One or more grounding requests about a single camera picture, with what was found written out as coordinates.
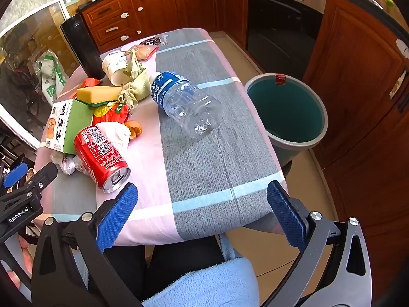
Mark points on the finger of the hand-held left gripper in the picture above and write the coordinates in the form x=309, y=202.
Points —
x=15, y=174
x=43, y=174

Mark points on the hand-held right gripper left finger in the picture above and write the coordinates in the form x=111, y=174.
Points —
x=118, y=217

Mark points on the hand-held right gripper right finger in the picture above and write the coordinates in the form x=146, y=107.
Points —
x=286, y=217

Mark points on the clear plastic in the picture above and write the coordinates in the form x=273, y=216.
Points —
x=65, y=163

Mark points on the red drink can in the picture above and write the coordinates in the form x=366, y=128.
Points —
x=99, y=153

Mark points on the green cardboard box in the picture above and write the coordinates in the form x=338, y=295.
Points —
x=76, y=124

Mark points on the white tissue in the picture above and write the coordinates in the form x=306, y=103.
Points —
x=113, y=134

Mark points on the brown food scrap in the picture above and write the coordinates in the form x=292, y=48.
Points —
x=134, y=129

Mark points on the red wrapper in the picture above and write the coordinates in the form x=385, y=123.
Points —
x=111, y=115

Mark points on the yellow sponge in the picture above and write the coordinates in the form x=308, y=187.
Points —
x=96, y=94

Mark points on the grey waste bin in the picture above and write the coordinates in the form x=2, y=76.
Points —
x=281, y=115

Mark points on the orange wrapper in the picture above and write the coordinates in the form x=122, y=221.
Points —
x=91, y=82

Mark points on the white paper cup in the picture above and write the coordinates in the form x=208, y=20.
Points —
x=115, y=67

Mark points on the green corn husk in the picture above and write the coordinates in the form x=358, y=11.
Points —
x=140, y=86

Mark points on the clear plastic bottle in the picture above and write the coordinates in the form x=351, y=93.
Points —
x=188, y=105

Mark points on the person's left hand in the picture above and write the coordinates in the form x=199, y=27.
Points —
x=27, y=255

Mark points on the chrome metal rack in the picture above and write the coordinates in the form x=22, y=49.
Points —
x=8, y=152

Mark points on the person's black pants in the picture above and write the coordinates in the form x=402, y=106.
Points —
x=179, y=252

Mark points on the checked tablecloth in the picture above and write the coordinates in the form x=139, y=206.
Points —
x=207, y=166

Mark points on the white green plastic bag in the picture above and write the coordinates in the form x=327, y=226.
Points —
x=51, y=76

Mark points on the light blue fleece garment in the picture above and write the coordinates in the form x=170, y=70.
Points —
x=207, y=281

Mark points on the black cylindrical container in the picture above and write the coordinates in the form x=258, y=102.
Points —
x=83, y=44

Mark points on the tall wooden cabinet panel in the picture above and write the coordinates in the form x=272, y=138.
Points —
x=361, y=86

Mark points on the wrapped pastry packet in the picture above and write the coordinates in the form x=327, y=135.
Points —
x=145, y=52

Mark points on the wooden drawer unit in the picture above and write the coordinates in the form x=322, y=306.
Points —
x=108, y=22

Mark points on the black built-in oven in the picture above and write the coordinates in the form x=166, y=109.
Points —
x=281, y=32

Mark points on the wooden cabinet with doors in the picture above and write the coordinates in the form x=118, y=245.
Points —
x=191, y=3

